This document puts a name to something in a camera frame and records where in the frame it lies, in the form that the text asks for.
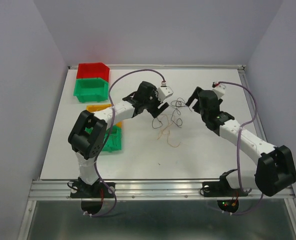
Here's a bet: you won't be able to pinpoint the yellow plastic bin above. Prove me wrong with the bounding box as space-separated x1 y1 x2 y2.
86 104 123 129

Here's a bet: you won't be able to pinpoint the aluminium back rail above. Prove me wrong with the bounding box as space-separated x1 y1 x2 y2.
67 64 246 71

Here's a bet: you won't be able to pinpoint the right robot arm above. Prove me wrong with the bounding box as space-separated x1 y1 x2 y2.
186 82 296 197

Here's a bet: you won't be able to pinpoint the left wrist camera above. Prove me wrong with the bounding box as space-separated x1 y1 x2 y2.
156 86 174 103

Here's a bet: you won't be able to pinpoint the aluminium front rail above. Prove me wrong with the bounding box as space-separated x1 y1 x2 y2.
27 177 295 201

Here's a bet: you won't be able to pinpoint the near green plastic bin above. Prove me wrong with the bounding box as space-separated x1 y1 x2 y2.
102 125 122 153

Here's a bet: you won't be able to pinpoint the aluminium right side rail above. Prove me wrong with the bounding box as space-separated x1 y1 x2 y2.
236 69 281 179

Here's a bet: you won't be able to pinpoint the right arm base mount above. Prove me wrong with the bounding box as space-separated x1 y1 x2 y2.
199 168 249 215

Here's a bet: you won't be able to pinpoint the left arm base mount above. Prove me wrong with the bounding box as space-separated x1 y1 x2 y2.
67 180 117 217

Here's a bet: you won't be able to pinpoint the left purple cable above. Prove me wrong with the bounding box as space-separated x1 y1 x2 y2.
92 68 167 218

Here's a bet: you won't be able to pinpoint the red plastic bin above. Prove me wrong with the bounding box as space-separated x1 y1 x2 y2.
76 62 110 82

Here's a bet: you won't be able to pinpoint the aluminium rail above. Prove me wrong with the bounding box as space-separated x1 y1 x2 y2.
236 69 281 179
27 177 295 201
67 64 246 71

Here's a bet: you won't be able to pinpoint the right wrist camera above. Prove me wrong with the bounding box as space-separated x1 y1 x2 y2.
212 82 226 99

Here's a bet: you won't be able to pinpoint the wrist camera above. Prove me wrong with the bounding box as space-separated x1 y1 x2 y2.
156 86 174 103
212 82 226 99

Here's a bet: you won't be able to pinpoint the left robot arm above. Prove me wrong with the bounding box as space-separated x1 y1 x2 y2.
68 81 173 197

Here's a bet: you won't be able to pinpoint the far green plastic bin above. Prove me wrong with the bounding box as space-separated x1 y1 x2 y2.
73 77 109 103

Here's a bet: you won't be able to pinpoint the green plastic bin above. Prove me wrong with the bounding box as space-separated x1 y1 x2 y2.
73 77 109 103
102 125 122 153

